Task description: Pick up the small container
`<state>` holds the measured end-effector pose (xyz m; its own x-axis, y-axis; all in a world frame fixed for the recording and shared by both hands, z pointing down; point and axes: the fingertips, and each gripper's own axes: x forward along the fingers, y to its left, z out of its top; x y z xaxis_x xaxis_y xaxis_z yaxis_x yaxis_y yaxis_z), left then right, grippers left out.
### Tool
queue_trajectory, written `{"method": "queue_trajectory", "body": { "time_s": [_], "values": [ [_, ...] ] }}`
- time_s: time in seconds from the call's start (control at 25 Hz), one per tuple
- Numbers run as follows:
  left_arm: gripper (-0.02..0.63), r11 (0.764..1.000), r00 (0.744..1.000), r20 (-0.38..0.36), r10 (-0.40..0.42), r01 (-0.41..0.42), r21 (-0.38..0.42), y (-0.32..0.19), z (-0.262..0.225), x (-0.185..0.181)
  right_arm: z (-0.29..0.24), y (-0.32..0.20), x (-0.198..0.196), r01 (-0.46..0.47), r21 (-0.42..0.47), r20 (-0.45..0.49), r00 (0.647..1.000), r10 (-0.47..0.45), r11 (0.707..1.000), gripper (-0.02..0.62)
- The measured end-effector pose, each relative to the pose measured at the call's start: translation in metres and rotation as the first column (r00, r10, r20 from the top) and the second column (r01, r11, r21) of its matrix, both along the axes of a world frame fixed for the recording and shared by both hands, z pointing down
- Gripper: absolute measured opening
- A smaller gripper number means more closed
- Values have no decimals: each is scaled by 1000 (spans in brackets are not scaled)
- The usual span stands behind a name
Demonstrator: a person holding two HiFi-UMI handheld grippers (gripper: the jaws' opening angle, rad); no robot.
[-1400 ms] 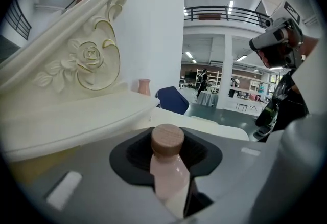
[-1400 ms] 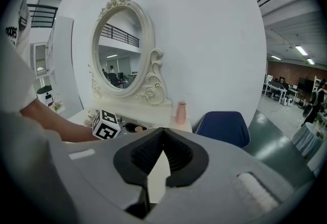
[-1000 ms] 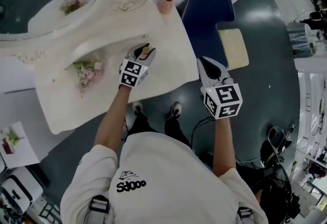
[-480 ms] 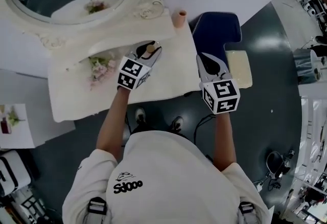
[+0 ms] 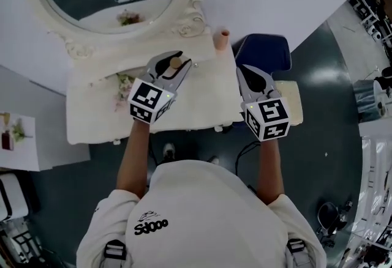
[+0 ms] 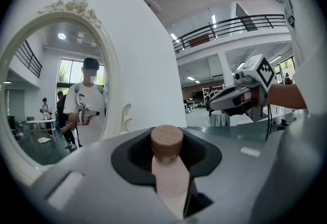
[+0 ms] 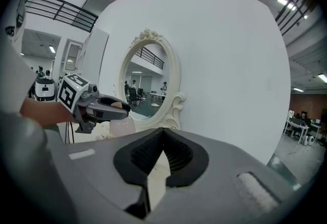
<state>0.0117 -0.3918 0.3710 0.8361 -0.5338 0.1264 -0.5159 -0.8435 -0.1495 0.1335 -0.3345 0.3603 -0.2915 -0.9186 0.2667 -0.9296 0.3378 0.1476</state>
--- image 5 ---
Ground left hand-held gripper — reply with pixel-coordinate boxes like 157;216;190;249
128;51;192;125

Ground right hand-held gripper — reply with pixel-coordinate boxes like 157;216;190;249
236;64;291;142

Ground small brown capped bottle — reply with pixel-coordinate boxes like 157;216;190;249
165;57;183;78

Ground person's left forearm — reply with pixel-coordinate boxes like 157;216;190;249
115;121;151;200

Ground person's right forearm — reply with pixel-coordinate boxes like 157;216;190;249
256;138;285;206

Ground white dressing table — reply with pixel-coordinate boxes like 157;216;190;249
66;32;246;146

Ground cream upholstered stool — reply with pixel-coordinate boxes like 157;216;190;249
274;80;304;127

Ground dark blue chair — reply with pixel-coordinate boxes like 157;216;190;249
232;33;292;78

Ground pale pink flower bouquet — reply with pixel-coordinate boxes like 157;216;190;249
113;72;137;111

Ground pink ceramic vase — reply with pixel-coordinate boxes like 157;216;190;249
213;28;230;55

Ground person's left shoe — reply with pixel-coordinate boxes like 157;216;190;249
162;142;176;161

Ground grey-blue pleated cover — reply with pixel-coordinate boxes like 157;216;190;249
352;78;392;123

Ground oval white-framed mirror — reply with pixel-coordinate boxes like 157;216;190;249
26;0;212;59

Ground row of white office desks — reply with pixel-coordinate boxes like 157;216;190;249
349;0;392;47

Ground person's white printed shirt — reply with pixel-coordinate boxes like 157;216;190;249
75;159;327;268

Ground black office chair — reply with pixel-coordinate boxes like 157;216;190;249
317;201;349;236

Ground white glossy cabinets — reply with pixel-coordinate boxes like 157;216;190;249
352;121;392;249

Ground small green white flower sprig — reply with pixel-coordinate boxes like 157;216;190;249
11;118;33;144

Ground white low cabinet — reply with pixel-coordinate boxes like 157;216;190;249
0;113;40;172

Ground dark red box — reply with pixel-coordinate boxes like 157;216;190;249
1;130;15;151

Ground white seat with black trim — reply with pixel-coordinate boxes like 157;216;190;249
0;171;40;223

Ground right black-buckled shoulder strap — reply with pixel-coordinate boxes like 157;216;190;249
286;238;310;268

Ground black-buckled shoulder strap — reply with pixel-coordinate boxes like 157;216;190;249
286;238;310;268
103;239;128;261

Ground left black-buckled shoulder strap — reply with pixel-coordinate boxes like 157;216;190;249
103;239;128;261

